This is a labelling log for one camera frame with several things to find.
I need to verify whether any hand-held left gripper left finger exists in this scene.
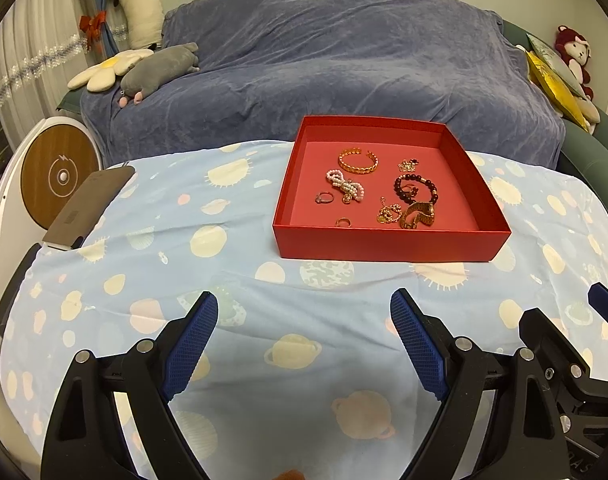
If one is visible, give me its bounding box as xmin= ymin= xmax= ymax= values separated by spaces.
xmin=40 ymin=290 xmax=220 ymax=480

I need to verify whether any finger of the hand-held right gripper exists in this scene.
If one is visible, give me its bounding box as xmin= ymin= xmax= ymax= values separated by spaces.
xmin=518 ymin=308 xmax=593 ymax=397
xmin=587 ymin=282 xmax=608 ymax=339

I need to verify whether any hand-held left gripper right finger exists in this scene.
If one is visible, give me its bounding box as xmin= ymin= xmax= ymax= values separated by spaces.
xmin=389 ymin=287 xmax=570 ymax=480

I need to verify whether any gold watch band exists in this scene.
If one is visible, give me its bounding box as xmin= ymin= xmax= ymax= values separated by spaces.
xmin=399 ymin=201 xmax=437 ymax=230

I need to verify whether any red cardboard box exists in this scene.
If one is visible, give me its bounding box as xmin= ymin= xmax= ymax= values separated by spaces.
xmin=273 ymin=115 xmax=513 ymax=264

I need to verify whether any dark bead bracelet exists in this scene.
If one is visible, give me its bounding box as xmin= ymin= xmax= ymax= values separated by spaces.
xmin=394 ymin=173 xmax=439 ymax=206

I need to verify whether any pearl bracelet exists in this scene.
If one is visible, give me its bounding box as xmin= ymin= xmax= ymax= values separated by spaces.
xmin=326 ymin=169 xmax=367 ymax=203

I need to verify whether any teal sofa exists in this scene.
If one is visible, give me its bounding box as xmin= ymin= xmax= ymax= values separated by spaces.
xmin=56 ymin=19 xmax=608 ymax=197

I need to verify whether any brown leather pad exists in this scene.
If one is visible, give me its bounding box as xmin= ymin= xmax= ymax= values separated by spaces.
xmin=42 ymin=165 xmax=136 ymax=252

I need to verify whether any beige plush pillow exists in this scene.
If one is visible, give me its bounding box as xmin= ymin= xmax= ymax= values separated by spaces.
xmin=576 ymin=97 xmax=602 ymax=134

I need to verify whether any yellow pillow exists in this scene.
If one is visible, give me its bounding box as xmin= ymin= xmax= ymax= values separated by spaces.
xmin=526 ymin=49 xmax=591 ymax=129

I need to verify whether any grey-green pillow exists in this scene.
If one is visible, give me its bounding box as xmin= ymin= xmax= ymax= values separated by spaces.
xmin=526 ymin=33 xmax=586 ymax=97

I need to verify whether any red monkey plush toy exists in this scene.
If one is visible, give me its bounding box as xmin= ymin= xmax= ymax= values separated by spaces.
xmin=555 ymin=24 xmax=595 ymax=102

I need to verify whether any grey plush toy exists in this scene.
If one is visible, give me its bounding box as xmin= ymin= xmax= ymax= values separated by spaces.
xmin=117 ymin=42 xmax=201 ymax=107

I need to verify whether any daisy flower plush pillow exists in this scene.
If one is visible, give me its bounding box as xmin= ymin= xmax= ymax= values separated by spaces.
xmin=66 ymin=49 xmax=155 ymax=94

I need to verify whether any blue sofa blanket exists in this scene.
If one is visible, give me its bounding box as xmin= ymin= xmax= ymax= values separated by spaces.
xmin=80 ymin=0 xmax=568 ymax=169

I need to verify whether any red curtain bow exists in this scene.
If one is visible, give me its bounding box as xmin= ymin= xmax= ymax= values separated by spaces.
xmin=78 ymin=9 xmax=108 ymax=42

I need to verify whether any white plush toy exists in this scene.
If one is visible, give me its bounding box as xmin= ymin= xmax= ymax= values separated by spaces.
xmin=108 ymin=0 xmax=165 ymax=51

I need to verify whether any white curtain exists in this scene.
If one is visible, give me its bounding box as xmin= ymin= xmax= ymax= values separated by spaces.
xmin=0 ymin=0 xmax=120 ymax=137

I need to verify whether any gold chain-pattern bangle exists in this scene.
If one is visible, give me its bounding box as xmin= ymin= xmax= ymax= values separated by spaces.
xmin=338 ymin=147 xmax=378 ymax=175

